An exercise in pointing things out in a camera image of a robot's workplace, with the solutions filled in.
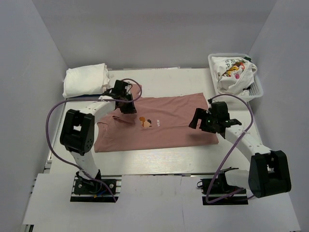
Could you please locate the white green spongebob t shirt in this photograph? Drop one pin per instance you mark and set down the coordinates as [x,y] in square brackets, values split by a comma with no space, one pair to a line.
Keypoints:
[233,75]

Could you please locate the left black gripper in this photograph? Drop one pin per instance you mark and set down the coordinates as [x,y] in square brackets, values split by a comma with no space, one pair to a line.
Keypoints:
[130,109]

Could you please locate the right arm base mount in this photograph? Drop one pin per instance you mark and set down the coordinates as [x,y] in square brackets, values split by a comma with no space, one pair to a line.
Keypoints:
[216,192]

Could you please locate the folded white t shirt stack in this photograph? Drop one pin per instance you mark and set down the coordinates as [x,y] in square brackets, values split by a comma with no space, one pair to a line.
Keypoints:
[86,80]

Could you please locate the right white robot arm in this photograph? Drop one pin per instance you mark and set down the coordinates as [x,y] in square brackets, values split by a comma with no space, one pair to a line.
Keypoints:
[268,173]

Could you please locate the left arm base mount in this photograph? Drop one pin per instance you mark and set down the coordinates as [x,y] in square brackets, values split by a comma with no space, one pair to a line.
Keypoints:
[87,191]

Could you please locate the pink mario t shirt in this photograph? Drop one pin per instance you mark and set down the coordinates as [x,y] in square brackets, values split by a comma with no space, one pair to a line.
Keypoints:
[158,123]

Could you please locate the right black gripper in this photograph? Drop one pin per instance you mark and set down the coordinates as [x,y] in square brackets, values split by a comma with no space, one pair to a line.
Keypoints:
[202,114]

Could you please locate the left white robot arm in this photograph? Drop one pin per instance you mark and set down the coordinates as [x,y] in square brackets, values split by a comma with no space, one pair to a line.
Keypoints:
[78,131]

